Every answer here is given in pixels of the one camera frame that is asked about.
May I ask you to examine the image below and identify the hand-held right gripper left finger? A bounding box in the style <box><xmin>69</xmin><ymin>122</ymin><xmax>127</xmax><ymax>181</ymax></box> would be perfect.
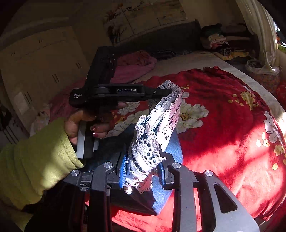
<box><xmin>65</xmin><ymin>154</ymin><xmax>128</xmax><ymax>232</ymax></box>

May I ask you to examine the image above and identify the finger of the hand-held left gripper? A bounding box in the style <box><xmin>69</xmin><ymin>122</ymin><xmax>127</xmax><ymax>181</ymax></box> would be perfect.
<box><xmin>143</xmin><ymin>86</ymin><xmax>174</xmax><ymax>100</ymax></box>

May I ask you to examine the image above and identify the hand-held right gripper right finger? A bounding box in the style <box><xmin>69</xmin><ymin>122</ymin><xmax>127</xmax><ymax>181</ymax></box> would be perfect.
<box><xmin>156</xmin><ymin>154</ymin><xmax>261</xmax><ymax>232</ymax></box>

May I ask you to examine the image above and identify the person's left forearm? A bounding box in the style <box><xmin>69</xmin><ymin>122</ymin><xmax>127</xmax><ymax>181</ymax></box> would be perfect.
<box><xmin>0</xmin><ymin>118</ymin><xmax>85</xmax><ymax>211</ymax></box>

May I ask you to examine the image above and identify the person's left hand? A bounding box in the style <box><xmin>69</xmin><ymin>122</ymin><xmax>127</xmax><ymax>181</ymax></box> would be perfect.
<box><xmin>63</xmin><ymin>101</ymin><xmax>126</xmax><ymax>146</ymax></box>

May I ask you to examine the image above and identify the pink blanket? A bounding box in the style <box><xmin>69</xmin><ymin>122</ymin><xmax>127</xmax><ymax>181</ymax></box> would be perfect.
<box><xmin>109</xmin><ymin>54</ymin><xmax>158</xmax><ymax>84</ymax></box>

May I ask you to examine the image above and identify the dark grey headboard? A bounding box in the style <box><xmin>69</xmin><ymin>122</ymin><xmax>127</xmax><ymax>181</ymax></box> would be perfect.
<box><xmin>114</xmin><ymin>19</ymin><xmax>202</xmax><ymax>60</ymax></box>

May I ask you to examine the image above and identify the cream wardrobe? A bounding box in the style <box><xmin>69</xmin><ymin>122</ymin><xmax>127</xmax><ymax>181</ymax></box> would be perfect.
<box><xmin>0</xmin><ymin>25</ymin><xmax>90</xmax><ymax>139</ymax></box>

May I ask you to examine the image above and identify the white cloth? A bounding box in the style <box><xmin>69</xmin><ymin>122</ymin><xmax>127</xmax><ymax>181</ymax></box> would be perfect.
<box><xmin>30</xmin><ymin>107</ymin><xmax>52</xmax><ymax>135</ymax></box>

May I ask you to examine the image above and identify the red floral blanket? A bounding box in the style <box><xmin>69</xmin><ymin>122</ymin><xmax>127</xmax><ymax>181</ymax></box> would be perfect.
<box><xmin>49</xmin><ymin>65</ymin><xmax>286</xmax><ymax>232</ymax></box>

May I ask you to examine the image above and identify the pile of folded clothes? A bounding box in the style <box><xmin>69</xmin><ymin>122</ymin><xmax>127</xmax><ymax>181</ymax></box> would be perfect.
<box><xmin>199</xmin><ymin>23</ymin><xmax>250</xmax><ymax>61</ymax></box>

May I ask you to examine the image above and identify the clear plastic bag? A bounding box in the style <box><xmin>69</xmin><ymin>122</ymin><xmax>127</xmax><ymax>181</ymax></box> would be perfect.
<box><xmin>245</xmin><ymin>58</ymin><xmax>280</xmax><ymax>74</ymax></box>

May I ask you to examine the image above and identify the cream curtain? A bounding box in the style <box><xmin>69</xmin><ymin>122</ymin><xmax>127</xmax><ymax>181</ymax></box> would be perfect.
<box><xmin>235</xmin><ymin>0</ymin><xmax>282</xmax><ymax>70</ymax></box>

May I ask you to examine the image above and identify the floral wall painting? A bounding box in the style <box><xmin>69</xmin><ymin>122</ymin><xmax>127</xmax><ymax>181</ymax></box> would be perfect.
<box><xmin>102</xmin><ymin>0</ymin><xmax>187</xmax><ymax>45</ymax></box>

